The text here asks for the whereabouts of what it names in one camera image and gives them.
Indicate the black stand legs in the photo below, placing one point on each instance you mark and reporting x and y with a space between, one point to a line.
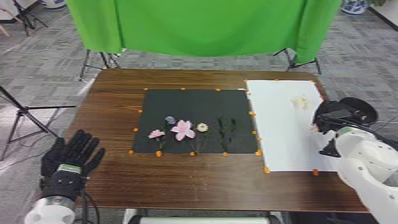
293 61
106 61

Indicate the black tripod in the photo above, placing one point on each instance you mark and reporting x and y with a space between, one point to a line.
23 113
26 15

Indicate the blue flower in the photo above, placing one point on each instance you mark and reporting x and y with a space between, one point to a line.
170 119

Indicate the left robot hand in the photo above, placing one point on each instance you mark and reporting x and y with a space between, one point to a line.
71 150

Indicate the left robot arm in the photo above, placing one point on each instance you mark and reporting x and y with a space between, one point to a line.
55 200

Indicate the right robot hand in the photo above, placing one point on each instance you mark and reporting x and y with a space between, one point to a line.
337 115

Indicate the green sprig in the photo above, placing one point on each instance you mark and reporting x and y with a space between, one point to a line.
222 131
232 128

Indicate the white sheet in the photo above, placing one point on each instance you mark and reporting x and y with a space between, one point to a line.
284 133

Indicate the large pink flower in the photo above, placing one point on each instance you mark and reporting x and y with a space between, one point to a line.
183 129

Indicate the blue and white vase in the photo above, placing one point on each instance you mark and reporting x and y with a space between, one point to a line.
55 3
353 6

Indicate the dark mat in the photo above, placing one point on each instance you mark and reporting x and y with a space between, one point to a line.
195 106

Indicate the small pink flower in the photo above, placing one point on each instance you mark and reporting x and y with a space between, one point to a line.
156 134

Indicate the pale grey bar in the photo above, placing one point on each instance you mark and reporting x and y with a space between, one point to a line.
200 220

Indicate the white flower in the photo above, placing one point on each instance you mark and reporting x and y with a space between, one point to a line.
298 102

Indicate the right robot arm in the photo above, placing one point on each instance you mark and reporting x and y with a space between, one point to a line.
369 166

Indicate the yellow flower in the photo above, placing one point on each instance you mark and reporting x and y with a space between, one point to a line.
202 127

